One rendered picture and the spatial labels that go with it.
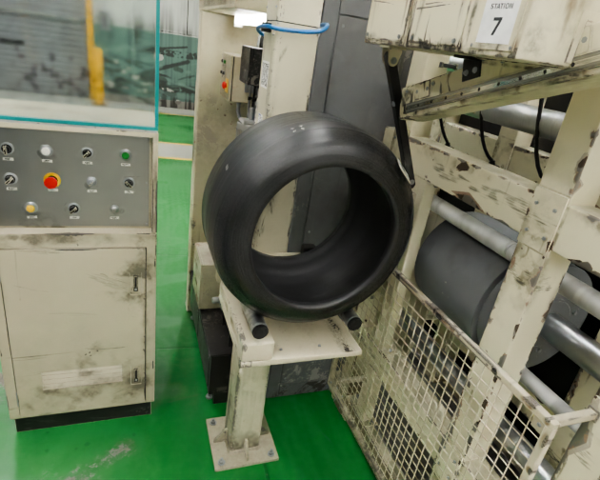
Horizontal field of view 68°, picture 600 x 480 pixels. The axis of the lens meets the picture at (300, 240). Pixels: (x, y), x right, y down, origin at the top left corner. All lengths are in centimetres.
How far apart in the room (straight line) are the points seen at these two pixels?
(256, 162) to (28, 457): 158
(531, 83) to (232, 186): 67
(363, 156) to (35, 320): 135
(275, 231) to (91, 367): 97
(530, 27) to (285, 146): 52
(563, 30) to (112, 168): 135
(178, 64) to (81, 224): 833
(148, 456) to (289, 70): 158
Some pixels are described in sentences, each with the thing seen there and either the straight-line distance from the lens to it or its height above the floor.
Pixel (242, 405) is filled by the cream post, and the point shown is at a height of 27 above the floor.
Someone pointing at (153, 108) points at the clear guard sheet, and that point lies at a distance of 162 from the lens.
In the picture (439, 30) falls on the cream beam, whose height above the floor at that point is 168.
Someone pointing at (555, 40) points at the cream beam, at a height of 168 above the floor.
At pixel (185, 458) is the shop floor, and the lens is 209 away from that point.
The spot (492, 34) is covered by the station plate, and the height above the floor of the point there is 167.
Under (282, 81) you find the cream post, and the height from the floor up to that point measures 150.
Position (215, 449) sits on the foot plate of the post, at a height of 1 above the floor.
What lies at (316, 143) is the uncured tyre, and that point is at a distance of 104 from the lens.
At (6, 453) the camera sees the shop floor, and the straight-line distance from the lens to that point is 224.
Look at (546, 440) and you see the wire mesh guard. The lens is 110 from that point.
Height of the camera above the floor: 161
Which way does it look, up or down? 24 degrees down
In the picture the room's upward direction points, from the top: 9 degrees clockwise
